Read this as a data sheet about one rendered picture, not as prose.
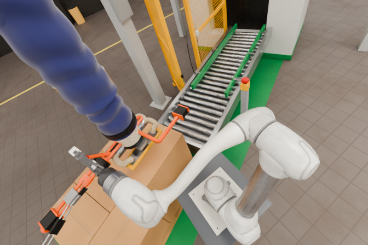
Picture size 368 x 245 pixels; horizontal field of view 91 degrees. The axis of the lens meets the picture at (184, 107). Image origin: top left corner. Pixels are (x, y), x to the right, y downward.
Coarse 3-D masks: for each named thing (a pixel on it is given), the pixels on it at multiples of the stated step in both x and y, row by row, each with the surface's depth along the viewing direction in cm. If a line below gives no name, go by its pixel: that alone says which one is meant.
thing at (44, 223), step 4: (52, 208) 98; (48, 212) 97; (52, 212) 96; (56, 212) 97; (44, 216) 96; (48, 216) 95; (52, 216) 95; (56, 216) 94; (44, 220) 94; (48, 220) 94; (52, 220) 93; (40, 224) 93; (44, 224) 93; (48, 224) 92; (52, 224) 94; (44, 228) 92; (48, 228) 92
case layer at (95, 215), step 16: (112, 160) 195; (80, 176) 191; (96, 176) 187; (96, 192) 175; (80, 208) 168; (96, 208) 165; (112, 208) 162; (176, 208) 183; (64, 224) 162; (80, 224) 159; (96, 224) 156; (112, 224) 153; (128, 224) 150; (160, 224) 161; (64, 240) 153; (80, 240) 150; (96, 240) 148; (112, 240) 145; (128, 240) 142; (144, 240) 143; (160, 240) 170
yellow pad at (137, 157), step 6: (150, 132) 133; (156, 132) 131; (144, 138) 130; (150, 144) 126; (138, 150) 125; (144, 150) 124; (132, 156) 123; (138, 156) 122; (132, 162) 120; (138, 162) 120; (132, 168) 117
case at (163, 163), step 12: (144, 132) 158; (156, 144) 147; (168, 144) 145; (180, 144) 151; (144, 156) 142; (156, 156) 140; (168, 156) 140; (180, 156) 157; (120, 168) 140; (144, 168) 136; (156, 168) 133; (168, 168) 145; (180, 168) 164; (144, 180) 129; (156, 180) 135; (168, 180) 151
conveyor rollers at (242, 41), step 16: (240, 32) 303; (224, 48) 286; (240, 48) 273; (256, 48) 268; (224, 64) 263; (240, 64) 250; (208, 80) 243; (224, 80) 237; (208, 96) 224; (224, 96) 218; (192, 112) 213; (208, 112) 210; (176, 128) 203; (192, 128) 200
